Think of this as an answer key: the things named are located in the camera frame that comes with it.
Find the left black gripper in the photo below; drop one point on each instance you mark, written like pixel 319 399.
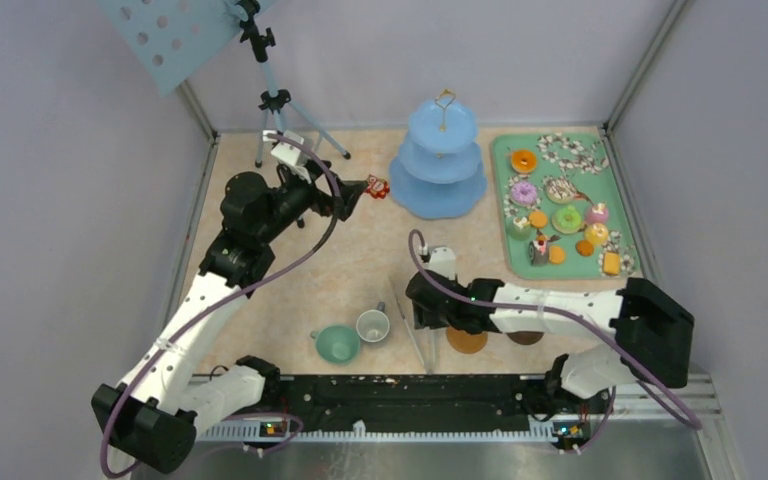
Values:
pixel 323 203

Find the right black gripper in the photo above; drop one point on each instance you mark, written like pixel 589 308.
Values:
pixel 424 318

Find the blue three-tier cake stand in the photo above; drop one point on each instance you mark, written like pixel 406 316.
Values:
pixel 438 170

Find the green dome cake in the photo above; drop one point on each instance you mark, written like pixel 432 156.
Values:
pixel 519 228

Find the purple glazed donut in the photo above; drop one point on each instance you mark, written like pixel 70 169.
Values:
pixel 524 193

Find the green glazed donut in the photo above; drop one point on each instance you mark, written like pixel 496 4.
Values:
pixel 567 220

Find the orange glazed donut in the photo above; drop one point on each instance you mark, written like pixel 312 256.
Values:
pixel 523 161

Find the white chocolate drizzle donut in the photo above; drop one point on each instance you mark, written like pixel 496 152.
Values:
pixel 560 190

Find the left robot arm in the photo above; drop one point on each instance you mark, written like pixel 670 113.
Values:
pixel 153 414

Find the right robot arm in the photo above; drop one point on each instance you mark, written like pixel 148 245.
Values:
pixel 641 332

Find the red owl toy block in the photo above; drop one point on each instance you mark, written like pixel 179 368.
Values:
pixel 377 187

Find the orange saucer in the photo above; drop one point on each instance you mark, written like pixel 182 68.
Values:
pixel 464 342

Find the white grey teacup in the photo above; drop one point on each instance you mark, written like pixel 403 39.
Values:
pixel 373 326

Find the dark brown saucer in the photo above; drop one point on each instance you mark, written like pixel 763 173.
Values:
pixel 525 338

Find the green teacup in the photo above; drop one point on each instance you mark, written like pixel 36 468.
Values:
pixel 336 344

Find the round orange biscuit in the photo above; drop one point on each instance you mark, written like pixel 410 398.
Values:
pixel 556 255
pixel 538 219

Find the green floral serving tray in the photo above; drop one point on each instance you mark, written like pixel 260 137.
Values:
pixel 582 159

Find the small brown cookie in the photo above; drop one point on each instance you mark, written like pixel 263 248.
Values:
pixel 585 248

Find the yellow dome cake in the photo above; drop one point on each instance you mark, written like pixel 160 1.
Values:
pixel 598 234

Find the yellow rectangular biscuit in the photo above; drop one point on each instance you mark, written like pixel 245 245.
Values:
pixel 612 263

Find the pink dome cake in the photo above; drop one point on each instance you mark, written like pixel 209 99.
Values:
pixel 597 213

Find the blue perforated board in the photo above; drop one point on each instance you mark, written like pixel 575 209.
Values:
pixel 172 39

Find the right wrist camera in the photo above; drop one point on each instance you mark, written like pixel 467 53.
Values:
pixel 439 259

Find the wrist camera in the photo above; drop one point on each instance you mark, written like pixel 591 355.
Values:
pixel 288 154
pixel 439 259

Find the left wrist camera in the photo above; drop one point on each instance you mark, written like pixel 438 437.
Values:
pixel 288 154

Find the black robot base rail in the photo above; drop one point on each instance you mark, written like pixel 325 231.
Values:
pixel 428 406

